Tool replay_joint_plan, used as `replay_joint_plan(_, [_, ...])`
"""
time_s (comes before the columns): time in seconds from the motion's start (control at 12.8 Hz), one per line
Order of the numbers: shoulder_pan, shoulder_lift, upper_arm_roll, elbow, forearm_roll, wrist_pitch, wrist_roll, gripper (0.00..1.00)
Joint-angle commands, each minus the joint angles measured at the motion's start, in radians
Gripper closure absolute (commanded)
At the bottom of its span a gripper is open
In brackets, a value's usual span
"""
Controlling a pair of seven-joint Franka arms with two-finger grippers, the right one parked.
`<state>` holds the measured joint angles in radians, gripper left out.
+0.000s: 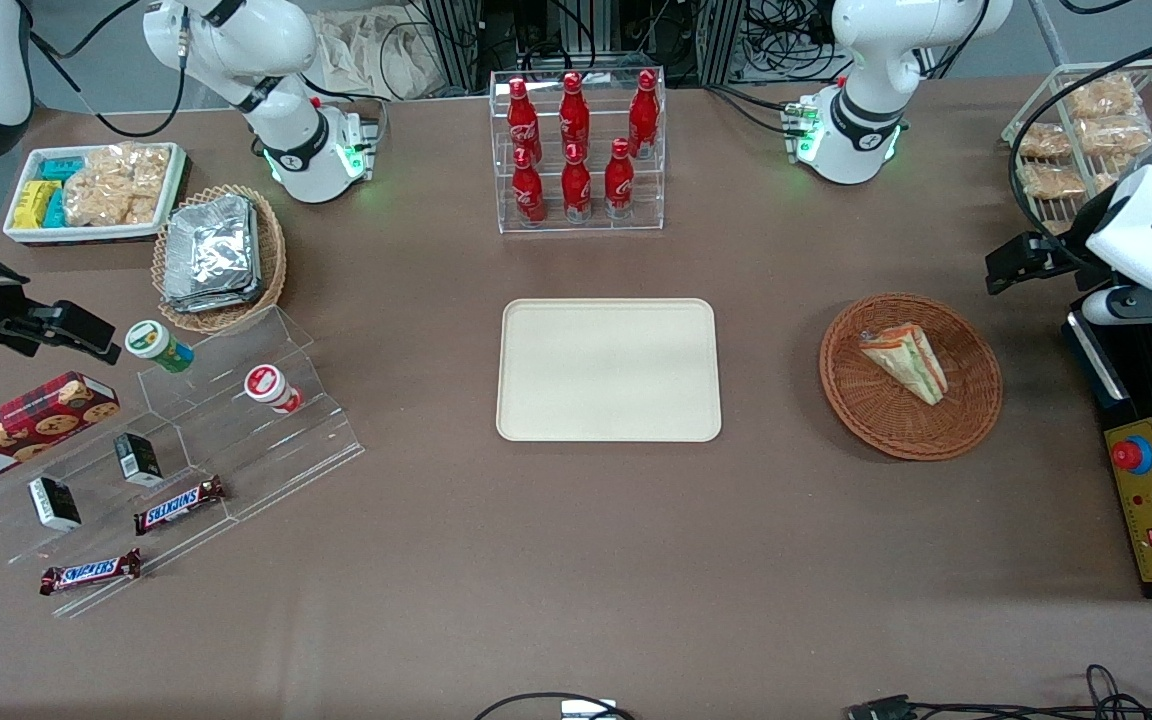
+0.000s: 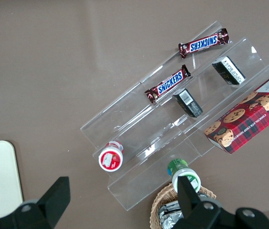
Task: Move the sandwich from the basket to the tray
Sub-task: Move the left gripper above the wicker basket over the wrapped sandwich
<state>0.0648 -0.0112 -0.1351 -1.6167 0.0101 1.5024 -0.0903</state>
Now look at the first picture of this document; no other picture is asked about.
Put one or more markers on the clear acrylic stepped stand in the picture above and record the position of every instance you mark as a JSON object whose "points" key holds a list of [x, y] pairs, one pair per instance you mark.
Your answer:
{"points": [[236, 460]]}

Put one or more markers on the black box with yellow panel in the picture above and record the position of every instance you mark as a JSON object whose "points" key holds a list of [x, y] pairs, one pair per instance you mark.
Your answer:
{"points": [[1151, 520]]}

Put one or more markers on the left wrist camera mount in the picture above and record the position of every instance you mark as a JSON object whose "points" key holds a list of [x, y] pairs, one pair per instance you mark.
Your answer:
{"points": [[1101, 308]]}

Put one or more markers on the clear bag of pastry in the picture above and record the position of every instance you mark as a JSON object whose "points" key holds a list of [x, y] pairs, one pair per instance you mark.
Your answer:
{"points": [[1051, 180], [1116, 135], [1104, 97], [1043, 140]]}

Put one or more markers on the silver foil pack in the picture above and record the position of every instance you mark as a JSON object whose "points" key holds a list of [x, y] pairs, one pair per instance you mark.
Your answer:
{"points": [[206, 304], [211, 245]]}

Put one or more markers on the oval tan wicker basket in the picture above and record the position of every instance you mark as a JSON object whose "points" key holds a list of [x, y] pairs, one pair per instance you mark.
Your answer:
{"points": [[273, 260]]}

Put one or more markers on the red cola bottle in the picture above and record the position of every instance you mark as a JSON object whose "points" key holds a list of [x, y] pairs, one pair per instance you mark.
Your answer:
{"points": [[528, 195], [520, 120], [644, 115], [574, 115], [619, 185], [576, 190]]}

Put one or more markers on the red lidded snack cup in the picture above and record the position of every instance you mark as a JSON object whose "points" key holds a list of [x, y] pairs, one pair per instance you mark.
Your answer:
{"points": [[269, 386]]}

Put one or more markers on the round brown wicker basket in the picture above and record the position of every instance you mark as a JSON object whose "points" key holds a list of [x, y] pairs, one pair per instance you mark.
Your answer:
{"points": [[876, 420]]}

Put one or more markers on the red tartan cookie box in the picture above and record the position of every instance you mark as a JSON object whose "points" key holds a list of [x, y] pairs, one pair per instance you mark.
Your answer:
{"points": [[26, 425]]}

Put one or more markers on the green lidded snack cup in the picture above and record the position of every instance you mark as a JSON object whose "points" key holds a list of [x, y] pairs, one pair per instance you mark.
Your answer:
{"points": [[156, 343]]}

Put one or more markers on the white rectangular snack tray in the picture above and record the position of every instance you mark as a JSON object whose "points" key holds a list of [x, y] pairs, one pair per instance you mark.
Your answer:
{"points": [[86, 235]]}

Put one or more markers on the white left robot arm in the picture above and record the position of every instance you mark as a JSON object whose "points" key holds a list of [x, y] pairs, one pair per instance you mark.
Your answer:
{"points": [[871, 100]]}

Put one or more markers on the white cloth bag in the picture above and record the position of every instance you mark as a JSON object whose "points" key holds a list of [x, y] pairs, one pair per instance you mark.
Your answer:
{"points": [[376, 50]]}

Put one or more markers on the teal snack pack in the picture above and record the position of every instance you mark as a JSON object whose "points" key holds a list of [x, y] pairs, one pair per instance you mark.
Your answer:
{"points": [[55, 210], [61, 168]]}

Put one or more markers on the small black carton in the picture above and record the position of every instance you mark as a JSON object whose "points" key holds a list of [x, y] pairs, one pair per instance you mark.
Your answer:
{"points": [[139, 459], [55, 503]]}

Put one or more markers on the aluminium frame profile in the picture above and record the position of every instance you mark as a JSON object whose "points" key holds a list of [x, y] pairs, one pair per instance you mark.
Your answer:
{"points": [[721, 40], [454, 40]]}

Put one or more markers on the clear bag of crackers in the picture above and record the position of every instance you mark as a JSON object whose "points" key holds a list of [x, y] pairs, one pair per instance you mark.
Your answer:
{"points": [[116, 185]]}

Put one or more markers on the clear acrylic bottle rack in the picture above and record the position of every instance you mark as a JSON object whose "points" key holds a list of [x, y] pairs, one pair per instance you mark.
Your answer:
{"points": [[596, 228]]}

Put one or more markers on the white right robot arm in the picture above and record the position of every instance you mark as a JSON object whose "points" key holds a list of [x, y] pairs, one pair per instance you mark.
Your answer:
{"points": [[236, 40]]}

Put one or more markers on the beige plastic tray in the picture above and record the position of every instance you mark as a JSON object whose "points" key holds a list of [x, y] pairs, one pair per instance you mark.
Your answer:
{"points": [[606, 370]]}

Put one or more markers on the yellow snack pack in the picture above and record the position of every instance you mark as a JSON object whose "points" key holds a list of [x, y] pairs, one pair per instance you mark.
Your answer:
{"points": [[33, 203]]}

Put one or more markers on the brown snickers bar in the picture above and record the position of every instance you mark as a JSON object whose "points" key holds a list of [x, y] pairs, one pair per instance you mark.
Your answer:
{"points": [[179, 505], [91, 572]]}

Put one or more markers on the triangle sandwich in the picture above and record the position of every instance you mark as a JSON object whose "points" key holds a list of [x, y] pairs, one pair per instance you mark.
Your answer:
{"points": [[906, 360]]}

